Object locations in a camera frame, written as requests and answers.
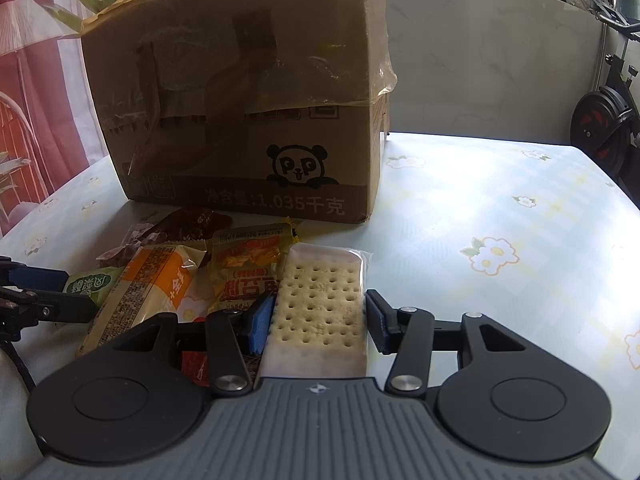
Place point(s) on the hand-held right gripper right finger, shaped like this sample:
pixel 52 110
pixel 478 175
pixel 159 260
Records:
pixel 378 327

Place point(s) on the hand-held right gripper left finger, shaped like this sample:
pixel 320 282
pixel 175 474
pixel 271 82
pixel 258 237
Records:
pixel 261 327

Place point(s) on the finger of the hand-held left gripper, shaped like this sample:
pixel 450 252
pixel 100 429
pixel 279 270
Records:
pixel 40 277
pixel 60 307

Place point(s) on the green snack packet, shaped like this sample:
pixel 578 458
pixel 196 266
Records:
pixel 87 285

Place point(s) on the white cracker packet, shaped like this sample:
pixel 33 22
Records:
pixel 320 300

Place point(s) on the brown cardboard box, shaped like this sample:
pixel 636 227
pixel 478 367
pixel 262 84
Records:
pixel 310 170

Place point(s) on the yellow red snack packet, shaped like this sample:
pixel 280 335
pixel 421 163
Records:
pixel 245 260

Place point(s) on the orange white snack packet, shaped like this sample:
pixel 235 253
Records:
pixel 145 285

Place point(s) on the dark red snack packet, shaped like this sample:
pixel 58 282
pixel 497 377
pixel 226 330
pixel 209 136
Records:
pixel 190 222

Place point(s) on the floral tablecloth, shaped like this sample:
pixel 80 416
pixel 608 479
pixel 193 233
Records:
pixel 475 200

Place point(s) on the printed backdrop cloth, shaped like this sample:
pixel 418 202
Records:
pixel 30 85

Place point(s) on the black exercise bike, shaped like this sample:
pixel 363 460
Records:
pixel 607 120

